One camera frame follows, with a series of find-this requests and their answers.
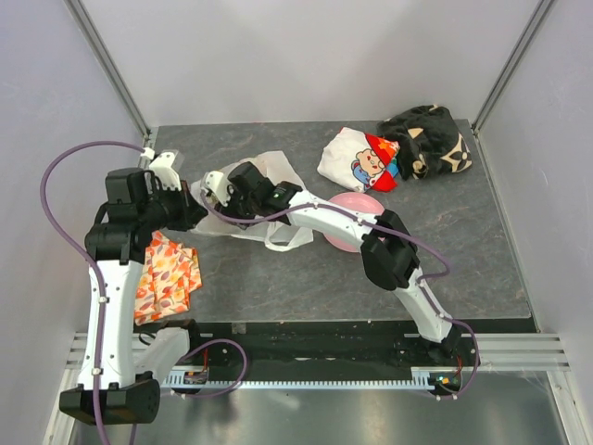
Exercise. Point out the white plastic bag fruit print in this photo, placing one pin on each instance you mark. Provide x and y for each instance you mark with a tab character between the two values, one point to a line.
275	235

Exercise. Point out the black beige patterned cloth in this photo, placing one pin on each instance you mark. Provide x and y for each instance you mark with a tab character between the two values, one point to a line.
430	142

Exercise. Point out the aluminium frame post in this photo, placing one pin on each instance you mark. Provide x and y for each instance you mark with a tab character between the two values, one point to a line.
93	38
513	61

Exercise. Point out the white cartoon print cloth bag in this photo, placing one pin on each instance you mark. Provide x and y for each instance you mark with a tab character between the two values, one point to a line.
360	162

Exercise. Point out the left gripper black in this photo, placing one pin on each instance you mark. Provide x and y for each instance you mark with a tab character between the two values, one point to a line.
191	211

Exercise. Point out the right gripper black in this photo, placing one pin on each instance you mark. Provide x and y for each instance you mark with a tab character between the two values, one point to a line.
229	209

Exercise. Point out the left aluminium frame post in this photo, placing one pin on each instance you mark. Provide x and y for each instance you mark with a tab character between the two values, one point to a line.
93	38

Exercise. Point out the grey slotted cable duct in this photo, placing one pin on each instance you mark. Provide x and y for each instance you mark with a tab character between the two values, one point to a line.
180	379

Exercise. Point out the orange floral cloth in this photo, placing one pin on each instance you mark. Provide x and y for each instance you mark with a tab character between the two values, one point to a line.
170	274

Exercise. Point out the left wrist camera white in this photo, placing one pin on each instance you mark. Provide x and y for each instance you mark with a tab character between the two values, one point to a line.
164	165

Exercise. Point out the right aluminium frame post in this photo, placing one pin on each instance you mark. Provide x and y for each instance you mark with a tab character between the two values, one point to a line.
513	61

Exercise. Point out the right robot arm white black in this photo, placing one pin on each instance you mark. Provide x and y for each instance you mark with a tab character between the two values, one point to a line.
389	254

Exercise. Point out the pink plate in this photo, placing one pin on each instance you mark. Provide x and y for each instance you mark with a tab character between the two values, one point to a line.
357	202

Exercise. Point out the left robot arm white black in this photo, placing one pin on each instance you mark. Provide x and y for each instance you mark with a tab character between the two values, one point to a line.
115	386

